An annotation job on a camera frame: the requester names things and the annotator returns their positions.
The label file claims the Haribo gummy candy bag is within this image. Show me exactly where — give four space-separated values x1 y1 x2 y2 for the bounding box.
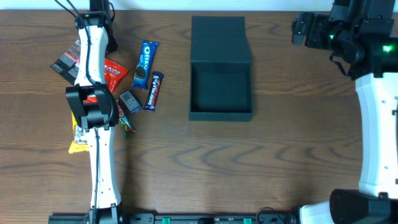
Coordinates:
50 40 81 86

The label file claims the black gift box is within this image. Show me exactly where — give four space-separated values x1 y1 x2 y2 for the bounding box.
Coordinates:
188 16 253 121

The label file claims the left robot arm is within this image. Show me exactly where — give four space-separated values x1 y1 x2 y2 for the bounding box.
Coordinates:
65 0 123 223

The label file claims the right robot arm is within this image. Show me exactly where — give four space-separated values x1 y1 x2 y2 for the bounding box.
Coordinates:
289 0 397 223

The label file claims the blue Oreo cookie pack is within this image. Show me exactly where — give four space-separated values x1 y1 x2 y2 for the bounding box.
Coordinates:
131 40 159 90

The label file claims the red dried fruit bag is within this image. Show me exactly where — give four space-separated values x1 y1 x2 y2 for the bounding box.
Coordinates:
85 57 129 103

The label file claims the Dairy Milk chocolate bar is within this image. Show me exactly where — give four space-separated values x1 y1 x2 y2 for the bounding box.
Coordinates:
144 72 164 111

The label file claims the small dark blue carton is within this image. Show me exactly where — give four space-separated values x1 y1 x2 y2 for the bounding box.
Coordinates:
119 90 142 114

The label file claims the red green KitKat bar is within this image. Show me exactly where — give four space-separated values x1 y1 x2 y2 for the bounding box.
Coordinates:
116 100 136 138

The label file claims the yellow sunflower seed bag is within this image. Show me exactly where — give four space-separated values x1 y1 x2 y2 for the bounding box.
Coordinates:
68 114 90 154

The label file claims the black mounting rail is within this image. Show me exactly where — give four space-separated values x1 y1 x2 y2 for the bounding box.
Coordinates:
47 213 300 224

